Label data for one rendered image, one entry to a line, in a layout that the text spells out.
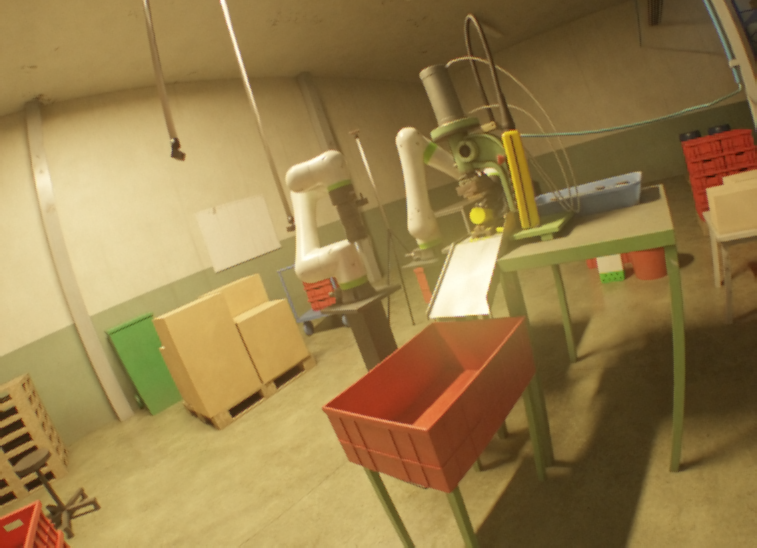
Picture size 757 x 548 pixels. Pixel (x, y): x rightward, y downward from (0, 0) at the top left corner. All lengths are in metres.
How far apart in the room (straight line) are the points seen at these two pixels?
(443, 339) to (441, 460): 0.68
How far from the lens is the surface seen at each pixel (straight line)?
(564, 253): 1.23
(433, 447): 0.90
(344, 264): 1.52
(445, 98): 1.60
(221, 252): 5.59
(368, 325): 1.56
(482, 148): 1.57
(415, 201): 1.74
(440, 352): 1.54
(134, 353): 4.45
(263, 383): 3.51
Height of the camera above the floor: 1.24
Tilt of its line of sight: 8 degrees down
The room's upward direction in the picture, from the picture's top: 19 degrees counter-clockwise
